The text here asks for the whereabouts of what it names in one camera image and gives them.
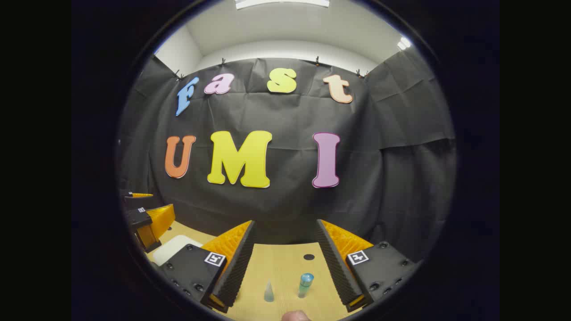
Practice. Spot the white blue squeeze tube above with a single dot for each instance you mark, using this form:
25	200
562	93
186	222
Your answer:
269	294

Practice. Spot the ceiling light panel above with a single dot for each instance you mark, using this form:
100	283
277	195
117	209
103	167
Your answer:
281	2
403	43

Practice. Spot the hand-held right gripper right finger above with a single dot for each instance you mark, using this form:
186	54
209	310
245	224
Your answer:
339	267

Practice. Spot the black backdrop cloth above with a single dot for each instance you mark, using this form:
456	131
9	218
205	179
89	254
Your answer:
285	116

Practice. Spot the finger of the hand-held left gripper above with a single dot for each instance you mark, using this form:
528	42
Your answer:
138	201
139	218

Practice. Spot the white suitcase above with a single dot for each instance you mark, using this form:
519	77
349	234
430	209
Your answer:
174	248

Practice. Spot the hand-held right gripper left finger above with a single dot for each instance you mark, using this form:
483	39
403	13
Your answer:
236	267

